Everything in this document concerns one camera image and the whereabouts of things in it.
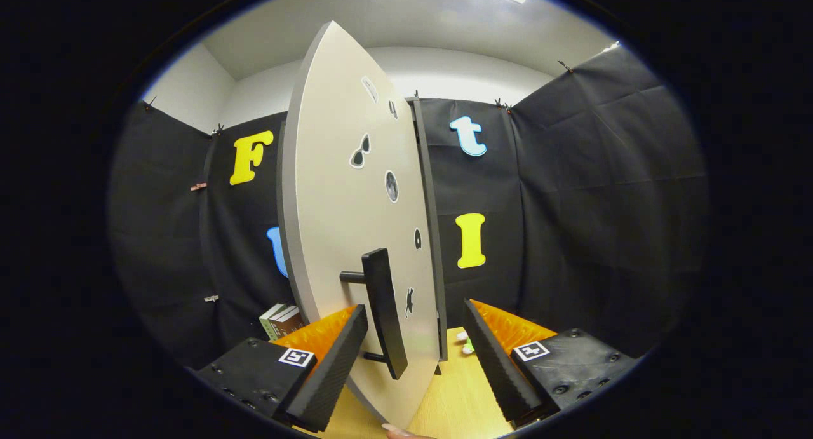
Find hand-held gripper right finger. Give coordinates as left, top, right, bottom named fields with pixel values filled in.
left=462, top=298, right=641, bottom=427

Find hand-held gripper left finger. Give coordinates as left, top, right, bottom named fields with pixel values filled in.
left=192, top=304, right=369, bottom=433

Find black door handle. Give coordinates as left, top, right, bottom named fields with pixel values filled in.
left=340, top=248, right=409, bottom=381

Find green and white book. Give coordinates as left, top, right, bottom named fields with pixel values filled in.
left=265, top=305, right=296, bottom=340

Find grey cabinet body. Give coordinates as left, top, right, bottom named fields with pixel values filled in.
left=406, top=97, right=448, bottom=362

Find black backdrop cloth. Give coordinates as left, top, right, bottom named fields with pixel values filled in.
left=108, top=42, right=709, bottom=370

